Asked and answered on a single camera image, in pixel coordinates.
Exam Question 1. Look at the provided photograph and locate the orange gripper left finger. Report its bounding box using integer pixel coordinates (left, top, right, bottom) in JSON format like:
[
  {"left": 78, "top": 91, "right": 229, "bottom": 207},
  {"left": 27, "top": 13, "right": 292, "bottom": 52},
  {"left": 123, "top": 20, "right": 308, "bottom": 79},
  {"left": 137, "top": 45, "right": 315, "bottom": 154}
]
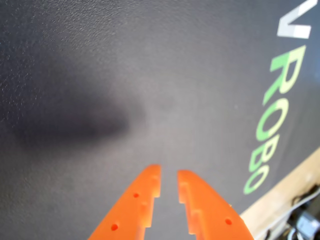
[{"left": 87, "top": 164, "right": 162, "bottom": 240}]

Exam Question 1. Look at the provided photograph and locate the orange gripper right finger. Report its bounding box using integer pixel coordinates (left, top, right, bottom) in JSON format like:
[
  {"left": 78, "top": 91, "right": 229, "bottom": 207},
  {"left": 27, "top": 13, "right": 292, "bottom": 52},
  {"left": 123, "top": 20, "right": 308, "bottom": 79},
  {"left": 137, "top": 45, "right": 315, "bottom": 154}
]
[{"left": 176, "top": 169, "right": 255, "bottom": 240}]

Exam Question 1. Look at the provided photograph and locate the dark mat with WOWROBO print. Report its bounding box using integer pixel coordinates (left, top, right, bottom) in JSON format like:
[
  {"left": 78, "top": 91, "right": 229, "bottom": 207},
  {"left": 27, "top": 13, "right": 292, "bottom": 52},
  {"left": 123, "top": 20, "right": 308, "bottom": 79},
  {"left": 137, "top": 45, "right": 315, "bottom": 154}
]
[{"left": 0, "top": 0, "right": 320, "bottom": 240}]

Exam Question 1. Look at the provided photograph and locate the grey cable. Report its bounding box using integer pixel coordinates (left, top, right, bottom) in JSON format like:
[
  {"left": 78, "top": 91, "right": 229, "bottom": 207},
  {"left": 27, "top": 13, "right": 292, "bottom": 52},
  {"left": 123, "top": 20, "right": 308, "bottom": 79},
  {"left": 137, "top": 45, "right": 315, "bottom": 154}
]
[{"left": 254, "top": 183, "right": 320, "bottom": 240}]

